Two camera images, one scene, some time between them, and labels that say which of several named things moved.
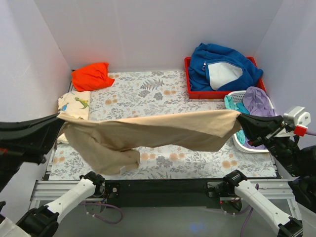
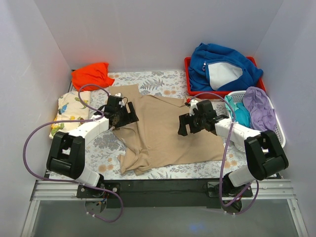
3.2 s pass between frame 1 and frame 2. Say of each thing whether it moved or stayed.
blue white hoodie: stayed
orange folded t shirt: stayed
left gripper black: moved
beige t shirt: moved
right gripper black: moved
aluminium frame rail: stayed
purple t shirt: stayed
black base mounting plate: stayed
